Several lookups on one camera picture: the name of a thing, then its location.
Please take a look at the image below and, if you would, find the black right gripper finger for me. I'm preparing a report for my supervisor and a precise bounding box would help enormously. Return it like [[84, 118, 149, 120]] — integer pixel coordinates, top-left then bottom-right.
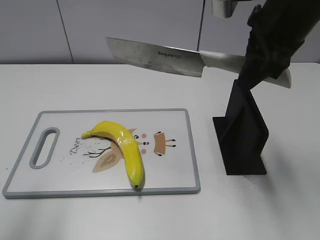
[[237, 44, 275, 91]]

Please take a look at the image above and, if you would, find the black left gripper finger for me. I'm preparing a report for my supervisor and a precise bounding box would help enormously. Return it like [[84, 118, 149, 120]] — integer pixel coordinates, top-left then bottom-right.
[[260, 48, 296, 83]]

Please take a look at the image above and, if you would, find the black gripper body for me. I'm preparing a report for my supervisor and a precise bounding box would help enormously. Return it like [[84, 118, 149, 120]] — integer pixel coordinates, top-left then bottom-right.
[[247, 0, 320, 52]]

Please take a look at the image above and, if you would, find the cleaver knife with white handle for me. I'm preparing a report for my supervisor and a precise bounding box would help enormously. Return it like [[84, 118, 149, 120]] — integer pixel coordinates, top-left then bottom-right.
[[106, 37, 292, 90]]

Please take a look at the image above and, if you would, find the yellow plastic banana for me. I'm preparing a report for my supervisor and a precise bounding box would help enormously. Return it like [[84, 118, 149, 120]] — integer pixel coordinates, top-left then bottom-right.
[[81, 121, 144, 189]]

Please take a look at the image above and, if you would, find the black knife stand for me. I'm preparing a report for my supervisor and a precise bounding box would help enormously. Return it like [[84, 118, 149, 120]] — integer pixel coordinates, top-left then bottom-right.
[[212, 80, 269, 176]]

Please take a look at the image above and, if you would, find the white grey-rimmed cutting board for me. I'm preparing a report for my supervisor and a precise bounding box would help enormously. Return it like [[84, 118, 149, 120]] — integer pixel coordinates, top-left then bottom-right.
[[2, 108, 201, 199]]

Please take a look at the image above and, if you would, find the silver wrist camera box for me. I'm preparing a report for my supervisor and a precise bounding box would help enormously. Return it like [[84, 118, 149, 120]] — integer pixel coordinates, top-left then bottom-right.
[[211, 0, 238, 19]]

